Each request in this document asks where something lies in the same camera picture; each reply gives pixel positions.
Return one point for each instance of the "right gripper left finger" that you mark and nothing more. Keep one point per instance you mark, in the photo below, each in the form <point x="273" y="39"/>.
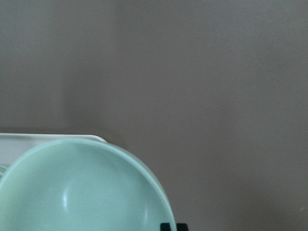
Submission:
<point x="165" y="227"/>

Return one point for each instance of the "green bowl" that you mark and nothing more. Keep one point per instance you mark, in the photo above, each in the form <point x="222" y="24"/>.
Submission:
<point x="81" y="185"/>

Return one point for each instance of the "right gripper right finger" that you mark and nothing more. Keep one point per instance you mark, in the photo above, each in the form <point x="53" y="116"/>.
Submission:
<point x="182" y="227"/>

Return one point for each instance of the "cream serving tray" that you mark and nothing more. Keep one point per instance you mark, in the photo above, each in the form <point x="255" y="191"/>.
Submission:
<point x="13" y="145"/>

